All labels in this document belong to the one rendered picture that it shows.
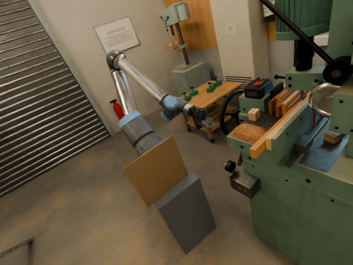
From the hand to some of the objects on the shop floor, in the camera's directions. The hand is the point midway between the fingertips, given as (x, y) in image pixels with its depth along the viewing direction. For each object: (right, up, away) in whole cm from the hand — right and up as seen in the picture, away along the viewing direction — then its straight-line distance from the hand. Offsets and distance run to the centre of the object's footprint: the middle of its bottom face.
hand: (212, 126), depth 119 cm
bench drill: (+18, +49, +212) cm, 218 cm away
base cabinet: (+64, -70, -9) cm, 95 cm away
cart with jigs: (+30, +5, +133) cm, 136 cm away
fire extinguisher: (-118, +5, +224) cm, 253 cm away
